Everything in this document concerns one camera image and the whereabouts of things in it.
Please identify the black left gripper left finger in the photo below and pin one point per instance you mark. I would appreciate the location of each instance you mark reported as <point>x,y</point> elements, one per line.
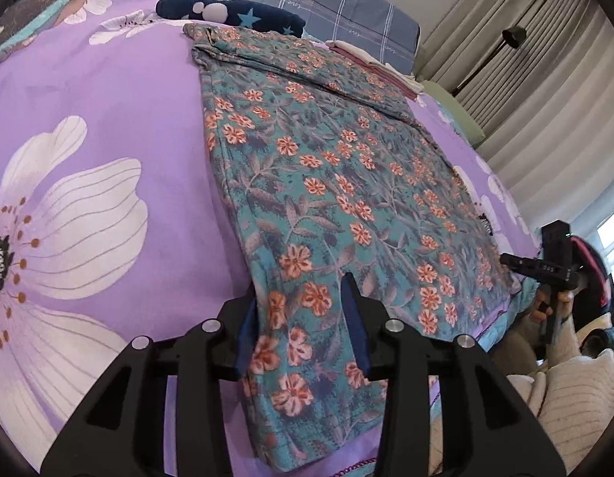
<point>119,426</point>

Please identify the teal floral shirt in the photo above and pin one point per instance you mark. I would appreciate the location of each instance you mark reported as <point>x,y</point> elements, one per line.
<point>325,171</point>

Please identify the person's right hand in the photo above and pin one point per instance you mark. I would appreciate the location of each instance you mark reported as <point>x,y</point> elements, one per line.
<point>541,309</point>

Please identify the cream knit sweater sleeve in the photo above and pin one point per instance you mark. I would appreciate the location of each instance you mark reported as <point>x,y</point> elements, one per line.
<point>573,399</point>

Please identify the green pillow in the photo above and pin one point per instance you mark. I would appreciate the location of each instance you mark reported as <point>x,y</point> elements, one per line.
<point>463,123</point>

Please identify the purple floral bed sheet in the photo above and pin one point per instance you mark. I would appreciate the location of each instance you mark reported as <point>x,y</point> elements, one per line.
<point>112,224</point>

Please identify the beige pleated curtain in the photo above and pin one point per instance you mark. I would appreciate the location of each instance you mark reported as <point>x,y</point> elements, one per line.
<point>546,109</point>

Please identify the black floor lamp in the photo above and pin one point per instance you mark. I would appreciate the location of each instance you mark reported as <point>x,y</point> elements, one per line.
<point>512,37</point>

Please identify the red folded garment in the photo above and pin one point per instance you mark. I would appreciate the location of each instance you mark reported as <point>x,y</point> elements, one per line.
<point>407,84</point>

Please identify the navy star patterned garment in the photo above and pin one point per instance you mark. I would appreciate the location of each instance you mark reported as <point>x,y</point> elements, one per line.
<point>236,13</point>

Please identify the dark floral mattress cover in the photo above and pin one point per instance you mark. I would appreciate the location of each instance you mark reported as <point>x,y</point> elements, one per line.
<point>26,19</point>

